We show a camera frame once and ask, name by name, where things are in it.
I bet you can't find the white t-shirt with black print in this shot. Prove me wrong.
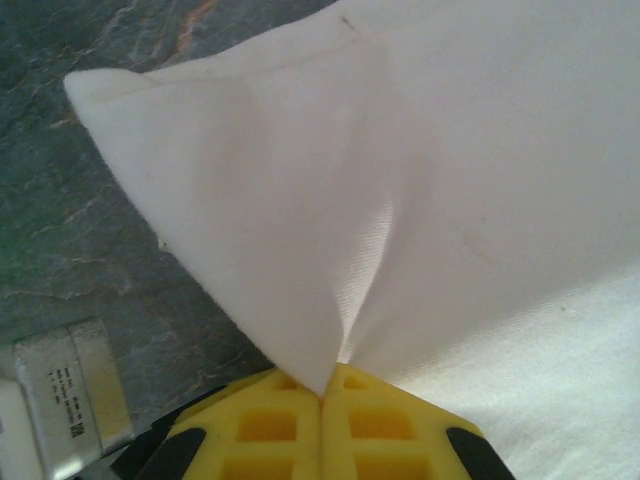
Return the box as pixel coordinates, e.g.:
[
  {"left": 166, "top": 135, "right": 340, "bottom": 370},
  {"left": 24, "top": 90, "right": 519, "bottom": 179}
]
[{"left": 63, "top": 0, "right": 640, "bottom": 480}]

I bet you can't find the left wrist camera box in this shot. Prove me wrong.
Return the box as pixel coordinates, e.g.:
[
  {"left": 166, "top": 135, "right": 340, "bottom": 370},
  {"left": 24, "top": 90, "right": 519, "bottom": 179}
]
[{"left": 13, "top": 317, "right": 135, "bottom": 475}]

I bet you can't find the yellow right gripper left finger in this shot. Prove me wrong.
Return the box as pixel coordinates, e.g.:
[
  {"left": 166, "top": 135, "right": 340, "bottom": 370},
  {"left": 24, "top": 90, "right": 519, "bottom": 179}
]
[{"left": 148, "top": 368, "right": 324, "bottom": 480}]

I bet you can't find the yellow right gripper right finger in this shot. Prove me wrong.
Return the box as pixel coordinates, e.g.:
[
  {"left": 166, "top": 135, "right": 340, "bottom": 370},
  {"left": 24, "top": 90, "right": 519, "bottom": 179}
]
[{"left": 322, "top": 361, "right": 512, "bottom": 480}]

